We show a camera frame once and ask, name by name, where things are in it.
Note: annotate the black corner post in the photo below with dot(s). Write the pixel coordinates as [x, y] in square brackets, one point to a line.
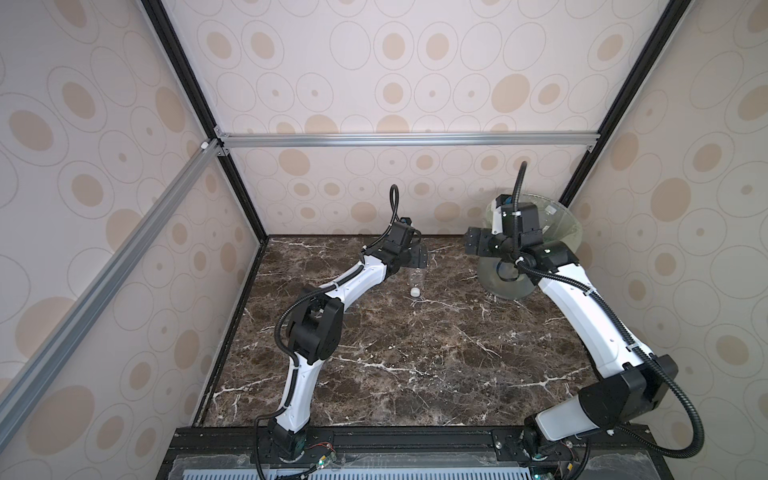
[160, 22]
[649, 54]

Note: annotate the black right corner post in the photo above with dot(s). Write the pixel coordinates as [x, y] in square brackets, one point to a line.
[649, 54]

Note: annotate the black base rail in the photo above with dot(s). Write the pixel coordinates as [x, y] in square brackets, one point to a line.
[476, 452]

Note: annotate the black left corner post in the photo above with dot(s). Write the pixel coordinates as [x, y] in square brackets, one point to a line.
[160, 22]

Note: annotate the diagonal aluminium left rail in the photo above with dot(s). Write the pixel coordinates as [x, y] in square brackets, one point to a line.
[41, 370]

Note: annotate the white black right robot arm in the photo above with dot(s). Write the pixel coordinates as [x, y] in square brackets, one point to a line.
[627, 387]

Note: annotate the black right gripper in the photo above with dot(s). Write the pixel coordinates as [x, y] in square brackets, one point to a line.
[483, 248]

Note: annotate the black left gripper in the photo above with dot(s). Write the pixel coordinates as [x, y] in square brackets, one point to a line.
[413, 253]

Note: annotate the horizontal aluminium back rail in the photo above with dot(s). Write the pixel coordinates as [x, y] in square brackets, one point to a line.
[427, 139]

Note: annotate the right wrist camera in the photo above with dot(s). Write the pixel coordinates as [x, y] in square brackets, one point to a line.
[496, 218]

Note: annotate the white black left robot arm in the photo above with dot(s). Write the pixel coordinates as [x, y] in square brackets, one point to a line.
[310, 330]

